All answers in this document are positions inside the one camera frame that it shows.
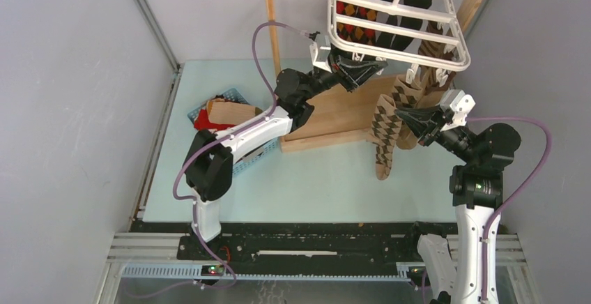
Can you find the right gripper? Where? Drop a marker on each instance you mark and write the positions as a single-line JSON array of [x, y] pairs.
[[429, 118]]

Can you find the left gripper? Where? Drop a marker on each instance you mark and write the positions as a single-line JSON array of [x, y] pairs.
[[352, 69]]

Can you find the brown argyle sock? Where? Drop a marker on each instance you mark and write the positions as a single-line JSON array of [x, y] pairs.
[[407, 94], [383, 133]]

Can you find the plain brown sock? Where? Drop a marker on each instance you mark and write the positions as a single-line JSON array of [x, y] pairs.
[[431, 98]]

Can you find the brown striped sock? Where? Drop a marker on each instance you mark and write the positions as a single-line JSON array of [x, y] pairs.
[[434, 49]]

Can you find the white plastic clip hanger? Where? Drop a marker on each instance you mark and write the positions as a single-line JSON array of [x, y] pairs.
[[400, 27]]

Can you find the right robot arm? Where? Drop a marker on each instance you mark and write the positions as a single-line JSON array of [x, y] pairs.
[[477, 195]]

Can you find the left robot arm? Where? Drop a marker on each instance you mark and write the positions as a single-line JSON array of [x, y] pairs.
[[208, 167]]

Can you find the wooden hanger rack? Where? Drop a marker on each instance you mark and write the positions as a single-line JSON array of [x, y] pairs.
[[339, 116]]

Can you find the red yellow argyle sock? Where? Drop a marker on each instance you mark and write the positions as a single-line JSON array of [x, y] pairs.
[[352, 33]]

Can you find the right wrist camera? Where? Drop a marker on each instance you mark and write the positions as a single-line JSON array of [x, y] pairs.
[[456, 106]]

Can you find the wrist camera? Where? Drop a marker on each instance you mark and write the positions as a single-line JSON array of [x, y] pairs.
[[320, 50], [456, 106]]

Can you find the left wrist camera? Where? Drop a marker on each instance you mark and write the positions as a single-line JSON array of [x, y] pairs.
[[320, 50]]

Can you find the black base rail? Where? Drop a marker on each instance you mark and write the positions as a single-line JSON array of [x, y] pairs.
[[314, 249]]

